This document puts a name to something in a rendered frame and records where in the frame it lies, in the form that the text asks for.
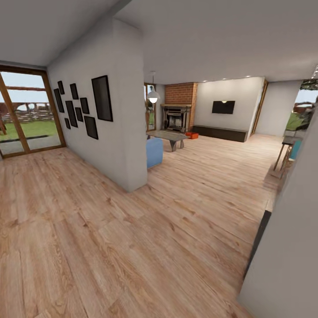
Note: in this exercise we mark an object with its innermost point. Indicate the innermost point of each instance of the sofa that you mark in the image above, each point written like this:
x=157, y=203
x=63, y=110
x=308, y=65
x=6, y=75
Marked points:
x=154, y=151

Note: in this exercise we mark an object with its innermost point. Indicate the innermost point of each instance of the cabinet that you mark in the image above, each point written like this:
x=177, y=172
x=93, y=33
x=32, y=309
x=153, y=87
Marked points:
x=222, y=133

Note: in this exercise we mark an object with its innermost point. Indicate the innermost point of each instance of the coffee table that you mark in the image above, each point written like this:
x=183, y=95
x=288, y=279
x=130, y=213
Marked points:
x=172, y=137

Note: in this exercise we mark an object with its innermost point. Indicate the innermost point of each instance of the storage box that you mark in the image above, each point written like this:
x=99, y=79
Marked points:
x=192, y=135

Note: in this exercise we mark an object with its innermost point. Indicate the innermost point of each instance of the fixed window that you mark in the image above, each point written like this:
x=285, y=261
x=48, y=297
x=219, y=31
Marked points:
x=304, y=107

